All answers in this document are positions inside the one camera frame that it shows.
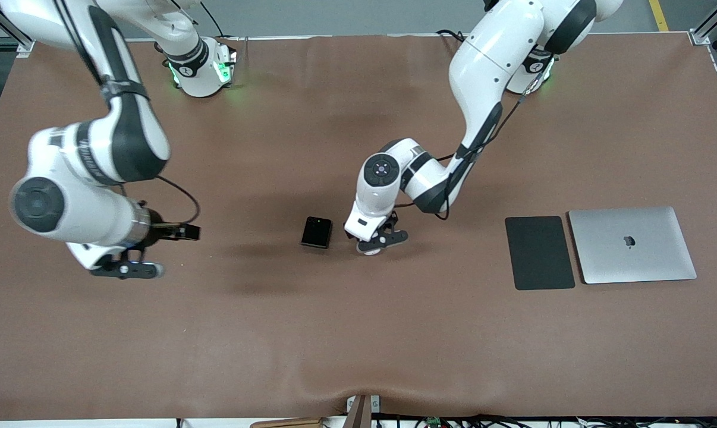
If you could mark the silver closed laptop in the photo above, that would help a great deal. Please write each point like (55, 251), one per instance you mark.
(632, 245)

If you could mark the brown table cover mat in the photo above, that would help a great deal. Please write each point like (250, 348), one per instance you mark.
(358, 327)

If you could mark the green terminal connector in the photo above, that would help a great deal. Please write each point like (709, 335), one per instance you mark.
(434, 422)

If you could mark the aluminium frame profile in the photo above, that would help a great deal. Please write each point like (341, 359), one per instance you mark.
(712, 27)
(2, 27)

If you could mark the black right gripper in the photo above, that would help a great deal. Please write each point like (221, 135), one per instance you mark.
(158, 232)

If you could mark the black mouse pad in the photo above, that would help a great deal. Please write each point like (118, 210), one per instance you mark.
(539, 252)

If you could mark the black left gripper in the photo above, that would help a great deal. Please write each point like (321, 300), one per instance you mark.
(387, 224)

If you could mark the black phone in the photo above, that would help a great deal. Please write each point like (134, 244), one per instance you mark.
(316, 232)

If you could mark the white computer mouse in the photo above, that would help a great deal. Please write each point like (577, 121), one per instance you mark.
(372, 251)

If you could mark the brown wooden board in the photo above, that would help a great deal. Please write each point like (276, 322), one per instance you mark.
(287, 423)

